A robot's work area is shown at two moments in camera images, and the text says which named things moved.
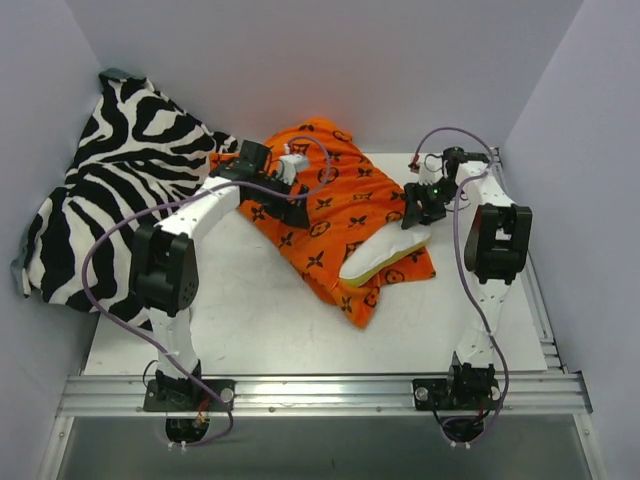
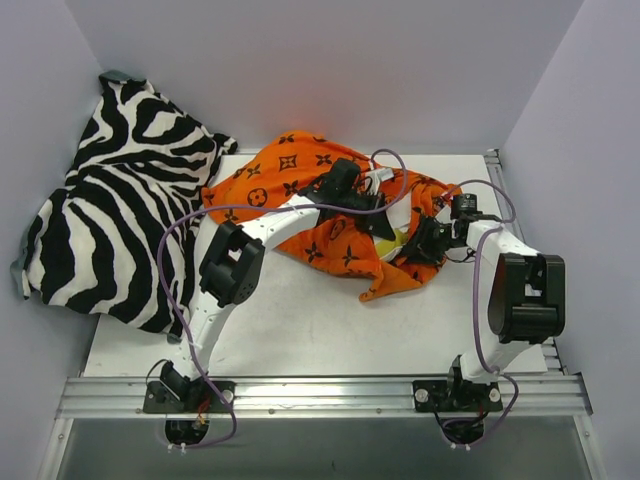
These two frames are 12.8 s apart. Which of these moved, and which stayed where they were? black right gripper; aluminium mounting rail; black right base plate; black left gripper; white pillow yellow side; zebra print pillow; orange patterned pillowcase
Moved: white pillow yellow side; orange patterned pillowcase; black right gripper; black left gripper
Stayed: black right base plate; zebra print pillow; aluminium mounting rail
